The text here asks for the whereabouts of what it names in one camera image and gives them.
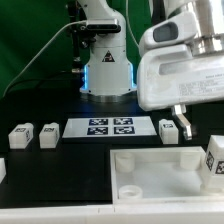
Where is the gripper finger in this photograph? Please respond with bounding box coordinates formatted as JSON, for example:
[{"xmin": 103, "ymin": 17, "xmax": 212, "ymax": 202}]
[{"xmin": 171, "ymin": 104, "xmax": 193, "ymax": 140}]

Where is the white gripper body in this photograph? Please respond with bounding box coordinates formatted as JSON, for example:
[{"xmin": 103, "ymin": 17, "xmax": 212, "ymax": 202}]
[{"xmin": 137, "ymin": 44, "xmax": 224, "ymax": 111}]

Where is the white square tabletop part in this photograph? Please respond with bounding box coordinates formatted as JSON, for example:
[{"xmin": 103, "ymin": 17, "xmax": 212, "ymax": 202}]
[{"xmin": 110, "ymin": 147, "xmax": 224, "ymax": 204}]

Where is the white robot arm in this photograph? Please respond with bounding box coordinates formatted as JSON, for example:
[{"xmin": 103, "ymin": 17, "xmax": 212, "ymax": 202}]
[{"xmin": 77, "ymin": 0, "xmax": 224, "ymax": 140}]

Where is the white plate with tags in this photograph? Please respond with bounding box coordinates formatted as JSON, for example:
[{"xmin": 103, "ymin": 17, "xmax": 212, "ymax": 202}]
[{"xmin": 63, "ymin": 116, "xmax": 156, "ymax": 139}]

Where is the white L-shaped obstacle fence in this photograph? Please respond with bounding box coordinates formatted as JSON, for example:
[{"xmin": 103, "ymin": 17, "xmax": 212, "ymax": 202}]
[{"xmin": 0, "ymin": 157, "xmax": 224, "ymax": 224}]

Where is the grey camera on mount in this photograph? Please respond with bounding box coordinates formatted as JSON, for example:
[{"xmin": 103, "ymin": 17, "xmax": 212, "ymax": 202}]
[{"xmin": 86, "ymin": 19, "xmax": 121, "ymax": 34}]

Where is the black camera stand pole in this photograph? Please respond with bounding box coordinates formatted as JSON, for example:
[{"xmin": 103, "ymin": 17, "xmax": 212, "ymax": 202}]
[{"xmin": 66, "ymin": 0, "xmax": 82, "ymax": 73}]

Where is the white camera cable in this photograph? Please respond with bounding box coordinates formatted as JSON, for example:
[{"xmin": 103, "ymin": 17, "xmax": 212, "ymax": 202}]
[{"xmin": 2, "ymin": 20, "xmax": 88, "ymax": 98}]

